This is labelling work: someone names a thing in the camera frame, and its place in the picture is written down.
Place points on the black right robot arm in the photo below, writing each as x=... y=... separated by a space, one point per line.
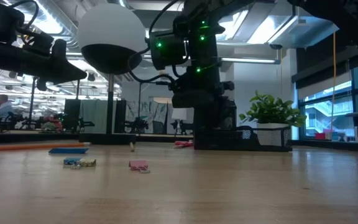
x=204 y=53

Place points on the blue eraser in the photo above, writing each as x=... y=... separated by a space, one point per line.
x=68 y=151

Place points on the blue binder clip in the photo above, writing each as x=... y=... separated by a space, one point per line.
x=71 y=161

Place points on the potted green plant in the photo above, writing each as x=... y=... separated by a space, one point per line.
x=269 y=109

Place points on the black background robot frame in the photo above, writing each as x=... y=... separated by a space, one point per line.
x=31 y=105

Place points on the orange pencil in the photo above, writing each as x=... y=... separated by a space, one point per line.
x=26 y=146

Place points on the gold binder clip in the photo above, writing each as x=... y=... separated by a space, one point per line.
x=88 y=162

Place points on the small red box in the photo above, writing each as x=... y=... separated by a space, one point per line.
x=319 y=136

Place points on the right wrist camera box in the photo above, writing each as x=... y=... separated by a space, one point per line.
x=166 y=53

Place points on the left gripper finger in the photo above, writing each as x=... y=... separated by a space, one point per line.
x=59 y=63
x=81 y=74

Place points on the white globe table lamp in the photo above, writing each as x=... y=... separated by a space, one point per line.
x=110 y=28

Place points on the person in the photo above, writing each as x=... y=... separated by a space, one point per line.
x=3 y=107

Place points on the natural wood pencil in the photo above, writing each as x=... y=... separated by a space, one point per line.
x=131 y=147

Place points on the black mesh desk organizer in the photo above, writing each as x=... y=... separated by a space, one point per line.
x=244 y=143

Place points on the green office partition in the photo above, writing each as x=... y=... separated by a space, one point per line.
x=96 y=115

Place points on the ceiling light tube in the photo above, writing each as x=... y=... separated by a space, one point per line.
x=247 y=60

